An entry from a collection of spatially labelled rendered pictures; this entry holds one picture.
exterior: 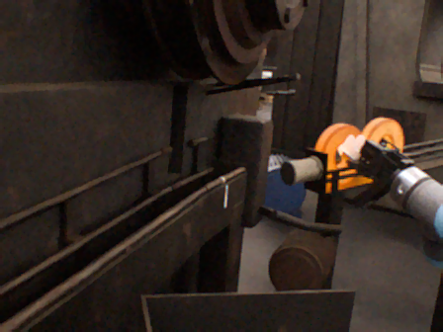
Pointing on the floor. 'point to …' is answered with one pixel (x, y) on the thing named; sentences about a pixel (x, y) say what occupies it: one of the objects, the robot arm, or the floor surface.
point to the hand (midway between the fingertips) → (340, 147)
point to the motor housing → (302, 261)
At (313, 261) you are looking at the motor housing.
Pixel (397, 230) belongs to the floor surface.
